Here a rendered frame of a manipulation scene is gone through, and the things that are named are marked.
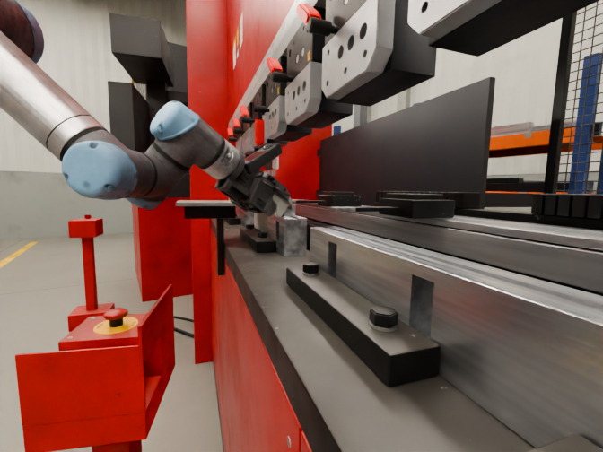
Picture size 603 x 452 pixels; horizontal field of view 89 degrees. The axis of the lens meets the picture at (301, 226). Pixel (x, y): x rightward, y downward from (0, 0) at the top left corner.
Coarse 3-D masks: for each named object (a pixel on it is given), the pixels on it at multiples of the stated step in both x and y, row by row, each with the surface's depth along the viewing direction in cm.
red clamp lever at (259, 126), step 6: (258, 108) 77; (264, 108) 77; (258, 114) 77; (258, 120) 77; (258, 126) 77; (264, 126) 78; (258, 132) 77; (264, 132) 78; (258, 138) 78; (258, 144) 78
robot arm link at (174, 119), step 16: (160, 112) 53; (176, 112) 50; (192, 112) 53; (160, 128) 50; (176, 128) 51; (192, 128) 52; (208, 128) 55; (160, 144) 52; (176, 144) 52; (192, 144) 53; (208, 144) 55; (224, 144) 58; (176, 160) 53; (192, 160) 55; (208, 160) 56
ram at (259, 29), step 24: (240, 0) 120; (264, 0) 83; (288, 0) 63; (312, 0) 51; (264, 24) 84; (240, 48) 123; (264, 48) 84; (240, 72) 124; (264, 72) 85; (240, 96) 126
